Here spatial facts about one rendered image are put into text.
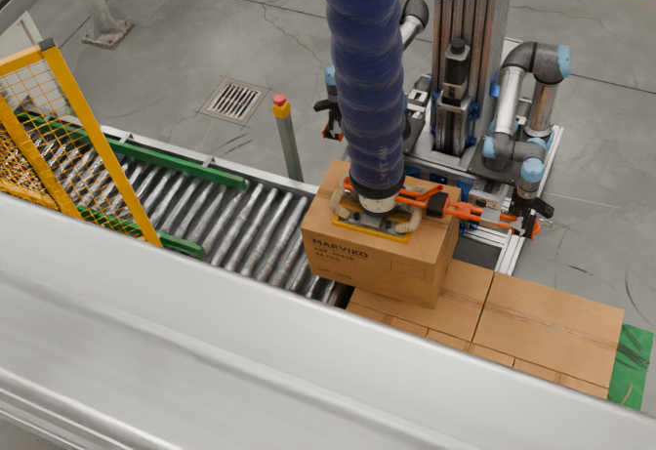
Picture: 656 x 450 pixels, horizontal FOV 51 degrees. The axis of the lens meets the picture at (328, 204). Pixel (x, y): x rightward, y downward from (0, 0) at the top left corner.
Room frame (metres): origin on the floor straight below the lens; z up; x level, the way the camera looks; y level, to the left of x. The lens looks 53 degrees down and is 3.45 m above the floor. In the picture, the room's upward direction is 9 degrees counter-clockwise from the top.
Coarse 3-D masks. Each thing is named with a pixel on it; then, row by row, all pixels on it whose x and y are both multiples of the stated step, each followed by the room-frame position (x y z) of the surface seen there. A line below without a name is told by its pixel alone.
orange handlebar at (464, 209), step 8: (344, 184) 1.77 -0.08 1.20; (400, 192) 1.68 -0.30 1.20; (408, 192) 1.67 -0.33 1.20; (416, 192) 1.67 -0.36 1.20; (400, 200) 1.64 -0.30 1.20; (408, 200) 1.63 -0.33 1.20; (416, 200) 1.63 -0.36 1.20; (464, 208) 1.55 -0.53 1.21; (472, 208) 1.54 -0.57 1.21; (480, 208) 1.54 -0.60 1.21; (456, 216) 1.53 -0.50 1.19; (464, 216) 1.52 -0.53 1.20; (472, 216) 1.51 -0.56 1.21; (504, 216) 1.48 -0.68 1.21; (512, 216) 1.48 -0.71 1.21; (504, 224) 1.45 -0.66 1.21; (536, 232) 1.39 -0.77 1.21
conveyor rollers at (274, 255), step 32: (32, 128) 3.09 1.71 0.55; (64, 160) 2.78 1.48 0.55; (96, 160) 2.74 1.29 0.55; (128, 160) 2.70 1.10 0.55; (96, 192) 2.53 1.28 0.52; (160, 192) 2.45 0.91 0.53; (192, 192) 2.40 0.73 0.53; (224, 192) 2.36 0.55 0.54; (256, 192) 2.32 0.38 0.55; (288, 192) 2.29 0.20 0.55; (96, 224) 2.28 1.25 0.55; (224, 224) 2.16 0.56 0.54; (256, 224) 2.12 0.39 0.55; (288, 224) 2.08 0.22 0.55; (224, 256) 1.96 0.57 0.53; (256, 256) 1.92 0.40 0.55; (288, 256) 1.89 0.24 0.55
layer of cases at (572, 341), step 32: (448, 288) 1.56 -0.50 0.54; (480, 288) 1.54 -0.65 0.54; (512, 288) 1.51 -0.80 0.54; (544, 288) 1.48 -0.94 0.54; (384, 320) 1.45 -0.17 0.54; (416, 320) 1.42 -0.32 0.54; (448, 320) 1.40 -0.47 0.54; (480, 320) 1.37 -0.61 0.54; (512, 320) 1.35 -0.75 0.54; (544, 320) 1.32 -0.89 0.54; (576, 320) 1.30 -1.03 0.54; (608, 320) 1.27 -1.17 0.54; (480, 352) 1.22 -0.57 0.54; (512, 352) 1.20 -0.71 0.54; (544, 352) 1.17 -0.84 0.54; (576, 352) 1.15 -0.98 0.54; (608, 352) 1.13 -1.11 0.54; (576, 384) 1.01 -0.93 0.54; (608, 384) 0.99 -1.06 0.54
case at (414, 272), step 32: (320, 192) 1.86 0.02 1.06; (448, 192) 1.74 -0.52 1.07; (320, 224) 1.69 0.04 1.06; (448, 224) 1.58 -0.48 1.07; (320, 256) 1.66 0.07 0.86; (352, 256) 1.58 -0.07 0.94; (384, 256) 1.51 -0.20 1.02; (416, 256) 1.45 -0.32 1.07; (448, 256) 1.60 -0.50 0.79; (384, 288) 1.51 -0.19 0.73; (416, 288) 1.44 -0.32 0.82
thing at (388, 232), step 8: (352, 208) 1.73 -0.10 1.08; (336, 216) 1.70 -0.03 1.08; (352, 216) 1.69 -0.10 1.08; (360, 216) 1.68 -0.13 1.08; (336, 224) 1.67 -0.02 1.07; (344, 224) 1.66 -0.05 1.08; (352, 224) 1.65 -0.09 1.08; (360, 224) 1.64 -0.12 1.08; (384, 224) 1.62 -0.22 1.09; (392, 224) 1.61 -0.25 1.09; (368, 232) 1.60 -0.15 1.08; (376, 232) 1.59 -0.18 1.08; (384, 232) 1.58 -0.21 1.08; (392, 232) 1.57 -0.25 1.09; (408, 232) 1.56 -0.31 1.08; (392, 240) 1.54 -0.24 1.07; (400, 240) 1.53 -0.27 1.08; (408, 240) 1.52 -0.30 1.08
